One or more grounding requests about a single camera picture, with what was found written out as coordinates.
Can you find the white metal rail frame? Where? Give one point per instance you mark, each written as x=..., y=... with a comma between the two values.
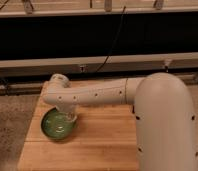
x=77, y=65

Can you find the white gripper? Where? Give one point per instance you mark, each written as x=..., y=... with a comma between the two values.
x=68, y=112

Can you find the wooden cutting board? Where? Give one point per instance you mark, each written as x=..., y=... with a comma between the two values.
x=104, y=139

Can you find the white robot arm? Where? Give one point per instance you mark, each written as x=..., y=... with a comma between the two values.
x=164, y=112

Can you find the green ceramic bowl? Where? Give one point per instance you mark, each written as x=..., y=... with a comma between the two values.
x=56, y=125

